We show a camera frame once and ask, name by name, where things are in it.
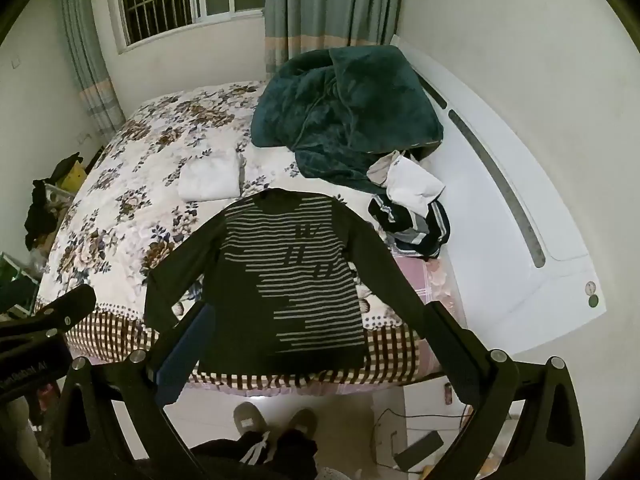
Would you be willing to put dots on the white headboard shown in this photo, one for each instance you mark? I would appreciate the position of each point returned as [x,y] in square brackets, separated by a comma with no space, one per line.
[505,240]

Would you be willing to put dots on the wide grey-green curtain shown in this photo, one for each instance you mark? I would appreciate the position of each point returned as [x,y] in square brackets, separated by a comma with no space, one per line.
[325,5]

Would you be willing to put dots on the person's left shoe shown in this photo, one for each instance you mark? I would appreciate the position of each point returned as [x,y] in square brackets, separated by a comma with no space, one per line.
[247,417]

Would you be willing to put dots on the folded white garment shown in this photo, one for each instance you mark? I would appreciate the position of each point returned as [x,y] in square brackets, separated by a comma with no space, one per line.
[210,175]

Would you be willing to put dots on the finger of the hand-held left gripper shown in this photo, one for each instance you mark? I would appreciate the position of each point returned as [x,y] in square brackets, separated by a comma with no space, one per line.
[60,310]

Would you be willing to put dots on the yellow box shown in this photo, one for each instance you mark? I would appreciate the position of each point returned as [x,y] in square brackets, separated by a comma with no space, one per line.
[75,176]

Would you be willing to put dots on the person's shoe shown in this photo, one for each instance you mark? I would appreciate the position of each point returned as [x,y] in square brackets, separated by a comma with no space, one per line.
[302,422]
[247,417]

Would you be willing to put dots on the person's dark pants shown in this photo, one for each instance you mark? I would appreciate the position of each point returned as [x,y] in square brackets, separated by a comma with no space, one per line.
[255,457]

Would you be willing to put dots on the dark garment with white stripes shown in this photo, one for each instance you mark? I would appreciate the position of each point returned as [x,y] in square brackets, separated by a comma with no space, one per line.
[417,232]

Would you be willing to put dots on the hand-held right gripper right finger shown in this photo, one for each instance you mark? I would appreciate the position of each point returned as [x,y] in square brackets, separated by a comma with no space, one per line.
[452,352]

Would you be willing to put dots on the teal plush blanket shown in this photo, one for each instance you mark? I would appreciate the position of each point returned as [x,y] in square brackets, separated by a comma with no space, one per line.
[345,105]

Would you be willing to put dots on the person's right shoe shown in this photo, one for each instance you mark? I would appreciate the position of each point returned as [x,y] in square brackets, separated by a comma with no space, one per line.
[302,422]

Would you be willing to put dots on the white and beige garment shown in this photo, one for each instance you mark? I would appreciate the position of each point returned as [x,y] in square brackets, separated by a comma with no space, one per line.
[407,185]

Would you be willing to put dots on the black clothes on rack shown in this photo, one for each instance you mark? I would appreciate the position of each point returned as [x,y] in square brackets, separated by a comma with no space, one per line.
[40,205]

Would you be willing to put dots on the narrow grey-green curtain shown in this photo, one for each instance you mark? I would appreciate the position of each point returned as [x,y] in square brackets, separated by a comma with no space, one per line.
[90,60]

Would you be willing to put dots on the barred window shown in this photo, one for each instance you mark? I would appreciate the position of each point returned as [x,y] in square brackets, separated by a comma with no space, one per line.
[175,0]

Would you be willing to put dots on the floral bed sheet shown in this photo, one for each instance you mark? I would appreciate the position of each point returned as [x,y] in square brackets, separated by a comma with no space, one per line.
[130,210]

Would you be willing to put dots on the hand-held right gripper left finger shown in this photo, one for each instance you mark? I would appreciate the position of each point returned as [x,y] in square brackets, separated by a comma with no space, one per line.
[181,355]

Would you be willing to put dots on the black power strip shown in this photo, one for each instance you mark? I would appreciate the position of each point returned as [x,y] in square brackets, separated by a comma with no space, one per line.
[419,451]

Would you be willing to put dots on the dark striped sweater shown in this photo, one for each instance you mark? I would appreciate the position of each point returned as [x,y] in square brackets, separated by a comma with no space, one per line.
[285,280]

